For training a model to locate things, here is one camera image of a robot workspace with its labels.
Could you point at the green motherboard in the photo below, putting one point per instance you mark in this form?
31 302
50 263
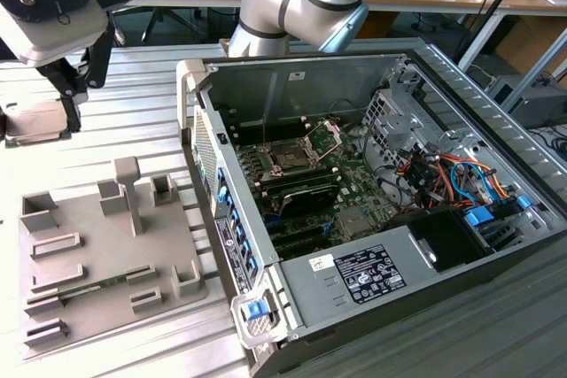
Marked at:
363 183

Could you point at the perforated metal drive cage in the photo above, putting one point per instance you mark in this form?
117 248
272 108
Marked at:
390 130

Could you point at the grey plastic parts rack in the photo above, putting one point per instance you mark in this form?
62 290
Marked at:
111 241

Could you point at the brown cardboard box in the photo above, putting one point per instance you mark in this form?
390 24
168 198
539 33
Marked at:
522 41

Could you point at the installed black RAM stick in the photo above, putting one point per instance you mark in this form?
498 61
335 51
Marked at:
294 174

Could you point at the blue disk carrier latch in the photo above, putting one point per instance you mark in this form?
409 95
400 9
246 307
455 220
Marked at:
478 218

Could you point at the silver CPU chip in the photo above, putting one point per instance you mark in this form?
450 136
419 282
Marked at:
35 123

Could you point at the black plastic air duct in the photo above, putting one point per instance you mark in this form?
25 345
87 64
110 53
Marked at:
443 236

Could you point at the black office chair base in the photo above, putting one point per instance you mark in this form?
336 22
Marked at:
157 13

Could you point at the thin metal locking lever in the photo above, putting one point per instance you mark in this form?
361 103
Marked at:
265 132

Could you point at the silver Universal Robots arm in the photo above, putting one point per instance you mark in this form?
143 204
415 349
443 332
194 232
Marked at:
274 2

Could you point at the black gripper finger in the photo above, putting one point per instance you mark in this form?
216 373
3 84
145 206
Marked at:
98 64

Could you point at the CPU socket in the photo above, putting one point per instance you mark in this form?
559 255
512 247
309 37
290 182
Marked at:
288 157

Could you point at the grey power supply unit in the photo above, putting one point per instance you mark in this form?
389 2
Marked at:
310 298

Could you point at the grey computer on floor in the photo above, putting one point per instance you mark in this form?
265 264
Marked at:
540 105

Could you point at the green RAM stick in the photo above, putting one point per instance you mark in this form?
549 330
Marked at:
102 284

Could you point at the open grey PC case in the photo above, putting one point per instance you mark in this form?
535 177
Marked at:
310 90

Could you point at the white camera with black plate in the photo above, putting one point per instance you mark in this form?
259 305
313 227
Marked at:
57 41

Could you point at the blue case latch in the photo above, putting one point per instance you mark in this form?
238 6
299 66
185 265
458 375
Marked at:
256 310

